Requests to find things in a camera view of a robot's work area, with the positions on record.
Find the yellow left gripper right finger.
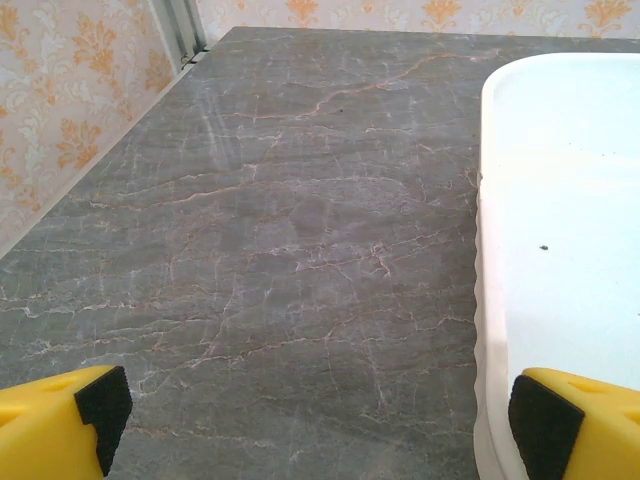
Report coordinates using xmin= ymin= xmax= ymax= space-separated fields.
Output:
xmin=507 ymin=367 xmax=640 ymax=480

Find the aluminium frame post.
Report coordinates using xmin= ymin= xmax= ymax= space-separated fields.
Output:
xmin=148 ymin=0 xmax=209 ymax=69

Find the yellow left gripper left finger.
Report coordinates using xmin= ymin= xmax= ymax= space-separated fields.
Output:
xmin=0 ymin=364 xmax=134 ymax=480

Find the white plastic container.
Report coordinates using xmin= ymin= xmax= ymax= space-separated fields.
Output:
xmin=472 ymin=52 xmax=640 ymax=480

